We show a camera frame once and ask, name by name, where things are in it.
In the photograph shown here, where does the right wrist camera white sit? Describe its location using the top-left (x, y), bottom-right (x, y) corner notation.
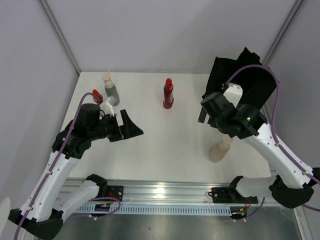
top-left (223, 83), bottom-right (243, 108)

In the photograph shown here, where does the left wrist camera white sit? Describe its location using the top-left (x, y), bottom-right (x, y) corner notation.
top-left (99, 96), bottom-right (117, 117)

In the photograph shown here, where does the grey bottle beige pump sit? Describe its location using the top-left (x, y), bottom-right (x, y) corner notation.
top-left (101, 71), bottom-right (120, 106)

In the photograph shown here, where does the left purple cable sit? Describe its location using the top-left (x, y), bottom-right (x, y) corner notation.
top-left (14, 92), bottom-right (121, 238)

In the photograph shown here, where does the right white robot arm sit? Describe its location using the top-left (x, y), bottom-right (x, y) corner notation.
top-left (201, 92), bottom-right (320, 209)

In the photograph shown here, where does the aluminium mounting rail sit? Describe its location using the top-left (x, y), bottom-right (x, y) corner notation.
top-left (57, 176), bottom-right (283, 207)

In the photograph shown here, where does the black canvas bag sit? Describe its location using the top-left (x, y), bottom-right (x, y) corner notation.
top-left (202, 47), bottom-right (276, 110)

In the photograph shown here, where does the purple cable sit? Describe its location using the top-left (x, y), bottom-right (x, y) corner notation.
top-left (14, 92), bottom-right (121, 238)
top-left (221, 64), bottom-right (320, 211)

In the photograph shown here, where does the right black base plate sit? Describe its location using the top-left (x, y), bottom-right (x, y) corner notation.
top-left (208, 187), bottom-right (258, 204)

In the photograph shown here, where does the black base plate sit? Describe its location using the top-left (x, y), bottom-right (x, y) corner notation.
top-left (107, 185), bottom-right (124, 202)
top-left (208, 187), bottom-right (258, 204)

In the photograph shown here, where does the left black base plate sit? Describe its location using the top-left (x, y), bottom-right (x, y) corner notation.
top-left (107, 185), bottom-right (124, 202)

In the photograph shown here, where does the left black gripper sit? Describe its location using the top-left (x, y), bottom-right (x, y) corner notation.
top-left (88, 109), bottom-right (143, 142)

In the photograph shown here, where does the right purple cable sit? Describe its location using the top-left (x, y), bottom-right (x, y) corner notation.
top-left (221, 64), bottom-right (320, 211)

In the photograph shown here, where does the slotted cable duct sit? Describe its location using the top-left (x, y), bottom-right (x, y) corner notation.
top-left (75, 203), bottom-right (232, 216)

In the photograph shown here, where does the small red bottle left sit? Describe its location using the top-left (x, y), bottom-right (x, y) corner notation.
top-left (92, 89), bottom-right (104, 105)

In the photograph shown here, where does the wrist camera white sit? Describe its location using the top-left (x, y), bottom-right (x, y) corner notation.
top-left (99, 96), bottom-right (117, 117)
top-left (223, 83), bottom-right (243, 108)

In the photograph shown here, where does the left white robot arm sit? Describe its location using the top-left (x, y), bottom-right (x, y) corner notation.
top-left (8, 103), bottom-right (144, 240)

